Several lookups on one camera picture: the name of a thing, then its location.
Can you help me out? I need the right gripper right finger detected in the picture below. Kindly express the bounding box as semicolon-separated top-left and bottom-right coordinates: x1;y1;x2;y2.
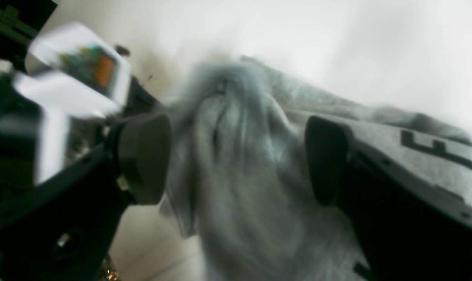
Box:
304;117;472;281

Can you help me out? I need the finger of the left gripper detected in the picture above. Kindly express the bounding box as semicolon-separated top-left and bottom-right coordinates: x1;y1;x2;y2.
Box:
122;76;162;117

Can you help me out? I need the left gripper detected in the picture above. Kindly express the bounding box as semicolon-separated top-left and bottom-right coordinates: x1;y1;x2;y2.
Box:
0;0;104;207

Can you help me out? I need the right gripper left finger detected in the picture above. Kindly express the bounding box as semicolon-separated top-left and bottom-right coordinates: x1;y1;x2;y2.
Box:
0;113;172;281

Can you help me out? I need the grey T-shirt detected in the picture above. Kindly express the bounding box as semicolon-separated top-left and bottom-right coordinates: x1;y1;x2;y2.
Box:
161;57;472;281

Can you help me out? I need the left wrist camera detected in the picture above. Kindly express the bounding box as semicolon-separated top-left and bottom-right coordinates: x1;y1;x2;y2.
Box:
13;23;131;119

